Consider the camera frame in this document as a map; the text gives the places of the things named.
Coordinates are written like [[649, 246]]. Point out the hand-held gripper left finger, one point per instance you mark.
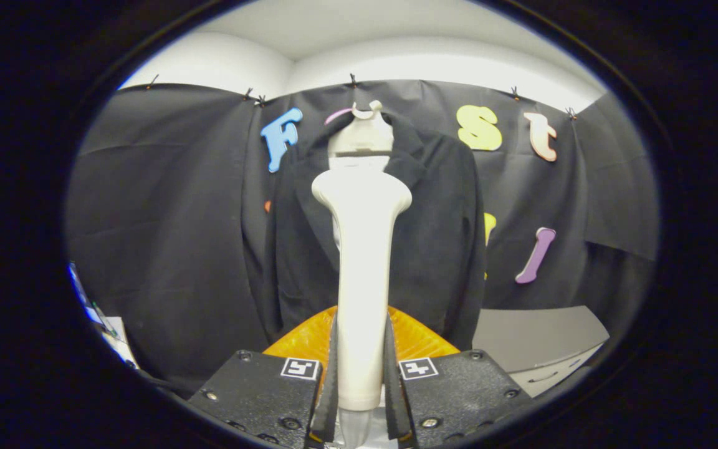
[[259, 399]]

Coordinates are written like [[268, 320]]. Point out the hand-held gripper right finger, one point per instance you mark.
[[459, 399]]

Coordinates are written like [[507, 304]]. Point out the white garment steamer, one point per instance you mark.
[[362, 280]]

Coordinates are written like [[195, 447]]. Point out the black suit jacket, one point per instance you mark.
[[440, 237]]

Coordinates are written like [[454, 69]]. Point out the grey cabinet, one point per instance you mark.
[[540, 337]]

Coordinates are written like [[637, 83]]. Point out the white mannequin torso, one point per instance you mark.
[[362, 137]]

